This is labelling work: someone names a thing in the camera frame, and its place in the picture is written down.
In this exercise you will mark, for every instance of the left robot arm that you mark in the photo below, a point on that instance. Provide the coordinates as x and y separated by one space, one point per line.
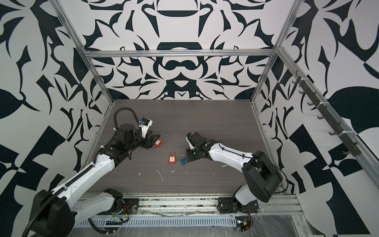
56 212

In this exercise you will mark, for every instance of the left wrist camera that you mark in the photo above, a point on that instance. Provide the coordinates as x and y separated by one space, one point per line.
145 124

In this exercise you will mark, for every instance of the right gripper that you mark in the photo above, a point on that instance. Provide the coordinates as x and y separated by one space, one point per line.
190 158

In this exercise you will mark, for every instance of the red padlock long shackle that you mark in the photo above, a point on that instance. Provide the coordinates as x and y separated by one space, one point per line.
172 157

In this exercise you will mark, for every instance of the blue padlock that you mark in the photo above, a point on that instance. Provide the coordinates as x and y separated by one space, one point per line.
184 160

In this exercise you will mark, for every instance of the wall hook rack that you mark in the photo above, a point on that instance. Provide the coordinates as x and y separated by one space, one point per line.
329 114

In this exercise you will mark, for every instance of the white cable duct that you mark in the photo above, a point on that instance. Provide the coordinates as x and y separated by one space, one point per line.
172 221

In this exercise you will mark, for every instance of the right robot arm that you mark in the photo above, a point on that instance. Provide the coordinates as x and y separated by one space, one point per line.
261 175

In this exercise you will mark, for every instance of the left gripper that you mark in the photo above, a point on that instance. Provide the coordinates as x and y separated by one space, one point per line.
149 141

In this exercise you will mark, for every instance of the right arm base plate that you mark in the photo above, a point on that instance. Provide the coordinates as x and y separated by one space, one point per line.
231 205

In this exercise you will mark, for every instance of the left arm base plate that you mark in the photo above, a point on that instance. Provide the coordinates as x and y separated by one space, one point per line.
124 206

